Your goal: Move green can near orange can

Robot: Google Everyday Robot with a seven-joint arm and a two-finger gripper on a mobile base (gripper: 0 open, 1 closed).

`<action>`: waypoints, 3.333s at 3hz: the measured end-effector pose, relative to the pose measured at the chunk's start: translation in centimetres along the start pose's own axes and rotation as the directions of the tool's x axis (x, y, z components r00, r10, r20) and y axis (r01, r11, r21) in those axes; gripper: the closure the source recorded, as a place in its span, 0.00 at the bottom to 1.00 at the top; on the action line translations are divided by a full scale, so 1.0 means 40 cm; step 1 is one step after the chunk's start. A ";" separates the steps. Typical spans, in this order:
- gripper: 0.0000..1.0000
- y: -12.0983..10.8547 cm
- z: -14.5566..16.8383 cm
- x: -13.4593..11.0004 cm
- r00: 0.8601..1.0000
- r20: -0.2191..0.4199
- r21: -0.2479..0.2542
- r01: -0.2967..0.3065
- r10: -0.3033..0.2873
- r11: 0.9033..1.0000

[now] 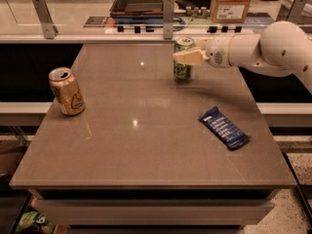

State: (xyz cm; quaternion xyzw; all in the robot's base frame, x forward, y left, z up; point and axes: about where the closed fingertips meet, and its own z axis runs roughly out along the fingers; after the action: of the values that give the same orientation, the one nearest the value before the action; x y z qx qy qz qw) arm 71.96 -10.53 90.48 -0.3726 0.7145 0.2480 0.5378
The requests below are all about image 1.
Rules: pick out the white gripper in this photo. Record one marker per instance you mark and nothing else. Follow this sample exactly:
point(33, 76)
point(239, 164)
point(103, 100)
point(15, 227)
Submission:
point(216, 54)

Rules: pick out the green snack bag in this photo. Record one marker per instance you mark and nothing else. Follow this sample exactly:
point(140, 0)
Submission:
point(35, 223)

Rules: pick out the right metal bracket post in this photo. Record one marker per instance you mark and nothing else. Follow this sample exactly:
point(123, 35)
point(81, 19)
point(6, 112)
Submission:
point(296, 11)

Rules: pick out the center metal bracket post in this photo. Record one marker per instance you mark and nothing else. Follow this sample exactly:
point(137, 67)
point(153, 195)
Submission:
point(168, 18)

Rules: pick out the blue snack bar wrapper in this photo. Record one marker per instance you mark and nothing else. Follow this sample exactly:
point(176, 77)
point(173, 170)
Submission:
point(224, 129)

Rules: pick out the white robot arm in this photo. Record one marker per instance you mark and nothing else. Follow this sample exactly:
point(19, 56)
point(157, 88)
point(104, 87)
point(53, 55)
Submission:
point(281, 49)

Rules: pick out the left metal bracket post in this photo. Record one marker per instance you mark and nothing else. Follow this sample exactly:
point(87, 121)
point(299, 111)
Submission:
point(49, 29)

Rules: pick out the metal bracket post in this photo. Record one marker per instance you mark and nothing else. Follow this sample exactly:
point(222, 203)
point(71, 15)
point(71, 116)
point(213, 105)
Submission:
point(168, 18)
point(49, 29)
point(296, 11)

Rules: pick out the orange soda can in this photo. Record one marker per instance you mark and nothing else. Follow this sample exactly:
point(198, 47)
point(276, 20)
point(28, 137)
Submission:
point(66, 90)

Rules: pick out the green soda can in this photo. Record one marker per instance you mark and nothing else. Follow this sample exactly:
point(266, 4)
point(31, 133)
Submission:
point(183, 71)

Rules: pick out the cardboard box with label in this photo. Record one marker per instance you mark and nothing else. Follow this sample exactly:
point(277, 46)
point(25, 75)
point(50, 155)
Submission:
point(229, 11)

